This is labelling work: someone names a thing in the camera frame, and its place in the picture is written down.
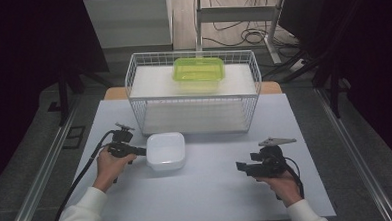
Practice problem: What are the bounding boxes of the person's right hand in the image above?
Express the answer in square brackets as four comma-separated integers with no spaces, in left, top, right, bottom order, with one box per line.
[254,169,304,209]

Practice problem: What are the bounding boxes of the black floor cables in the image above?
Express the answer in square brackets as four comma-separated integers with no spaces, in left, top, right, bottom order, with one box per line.
[200,0,299,54]

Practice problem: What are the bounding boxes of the metal floor rail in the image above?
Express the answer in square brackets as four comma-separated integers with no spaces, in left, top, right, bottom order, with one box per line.
[0,98,87,221]
[314,84,392,221]

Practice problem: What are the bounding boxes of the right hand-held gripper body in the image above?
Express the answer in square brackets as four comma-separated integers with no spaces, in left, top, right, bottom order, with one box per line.
[249,136,299,179]

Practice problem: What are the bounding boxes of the wooden table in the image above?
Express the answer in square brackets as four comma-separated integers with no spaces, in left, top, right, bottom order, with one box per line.
[102,79,283,103]

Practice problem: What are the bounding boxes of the white wire rack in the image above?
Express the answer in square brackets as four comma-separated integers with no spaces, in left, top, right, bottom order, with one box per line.
[122,47,265,139]

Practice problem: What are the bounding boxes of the white cabinet panel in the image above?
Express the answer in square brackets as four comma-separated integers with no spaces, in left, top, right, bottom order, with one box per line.
[83,0,176,51]

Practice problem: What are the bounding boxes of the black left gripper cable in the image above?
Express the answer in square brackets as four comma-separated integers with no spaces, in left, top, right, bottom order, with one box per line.
[49,129,121,221]

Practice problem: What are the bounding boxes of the black stand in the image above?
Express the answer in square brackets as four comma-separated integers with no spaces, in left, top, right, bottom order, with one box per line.
[45,58,117,129]
[258,0,368,123]

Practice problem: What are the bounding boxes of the black curtain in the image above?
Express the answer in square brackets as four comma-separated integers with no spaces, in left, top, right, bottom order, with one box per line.
[0,0,115,194]
[276,0,392,179]

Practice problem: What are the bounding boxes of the person's left hand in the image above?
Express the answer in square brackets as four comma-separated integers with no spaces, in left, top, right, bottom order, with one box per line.
[91,146,138,194]

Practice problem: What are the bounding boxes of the white power strip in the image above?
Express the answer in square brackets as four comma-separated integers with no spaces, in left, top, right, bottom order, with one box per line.
[287,58,308,73]

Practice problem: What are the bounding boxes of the green lidded plastic container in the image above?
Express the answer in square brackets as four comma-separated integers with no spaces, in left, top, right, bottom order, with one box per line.
[171,55,227,94]

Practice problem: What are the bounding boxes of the white desk frame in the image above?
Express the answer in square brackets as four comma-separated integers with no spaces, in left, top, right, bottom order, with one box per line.
[193,0,290,68]

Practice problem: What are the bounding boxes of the white square bowl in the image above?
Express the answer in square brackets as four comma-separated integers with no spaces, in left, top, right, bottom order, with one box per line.
[144,131,188,173]

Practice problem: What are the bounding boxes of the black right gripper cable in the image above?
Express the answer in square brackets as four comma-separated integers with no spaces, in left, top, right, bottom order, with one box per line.
[281,156,305,202]

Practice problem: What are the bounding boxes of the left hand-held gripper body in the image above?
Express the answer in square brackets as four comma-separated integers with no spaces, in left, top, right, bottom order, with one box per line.
[106,121,137,159]

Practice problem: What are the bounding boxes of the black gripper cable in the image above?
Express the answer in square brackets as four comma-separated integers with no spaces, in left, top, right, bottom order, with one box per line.
[49,129,121,221]
[281,156,305,202]

